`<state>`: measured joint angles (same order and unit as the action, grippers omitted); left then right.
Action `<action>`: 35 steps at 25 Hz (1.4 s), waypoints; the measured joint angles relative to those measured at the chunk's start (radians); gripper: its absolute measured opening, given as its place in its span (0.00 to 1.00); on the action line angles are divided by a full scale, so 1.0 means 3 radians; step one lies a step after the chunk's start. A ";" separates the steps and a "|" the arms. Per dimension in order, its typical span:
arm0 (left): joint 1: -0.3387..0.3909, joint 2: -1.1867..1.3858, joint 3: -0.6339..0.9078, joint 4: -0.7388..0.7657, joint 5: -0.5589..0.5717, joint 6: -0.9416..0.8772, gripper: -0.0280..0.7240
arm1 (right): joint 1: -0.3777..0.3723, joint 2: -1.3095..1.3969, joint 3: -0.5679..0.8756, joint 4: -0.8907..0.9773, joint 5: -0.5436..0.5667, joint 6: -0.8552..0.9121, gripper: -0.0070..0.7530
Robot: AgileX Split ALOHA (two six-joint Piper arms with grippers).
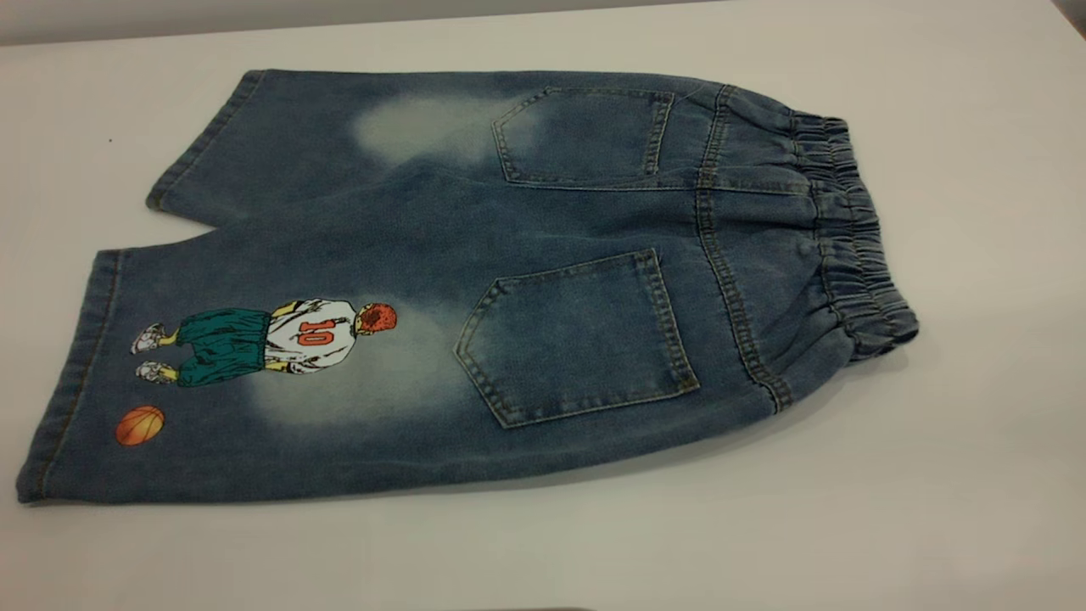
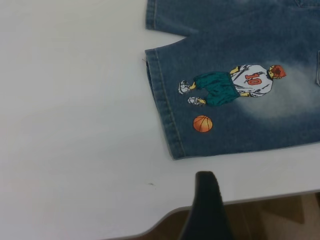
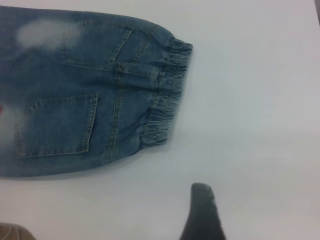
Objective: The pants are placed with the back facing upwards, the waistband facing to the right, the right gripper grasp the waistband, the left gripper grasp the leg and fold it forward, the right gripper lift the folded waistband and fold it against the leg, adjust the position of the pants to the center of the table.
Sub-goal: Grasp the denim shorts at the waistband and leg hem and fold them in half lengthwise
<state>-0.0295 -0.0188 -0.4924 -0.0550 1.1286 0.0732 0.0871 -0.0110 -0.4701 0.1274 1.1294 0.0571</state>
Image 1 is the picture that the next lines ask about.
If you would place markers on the blue denim printed shorts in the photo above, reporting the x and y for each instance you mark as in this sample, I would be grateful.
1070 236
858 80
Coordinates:
509 221

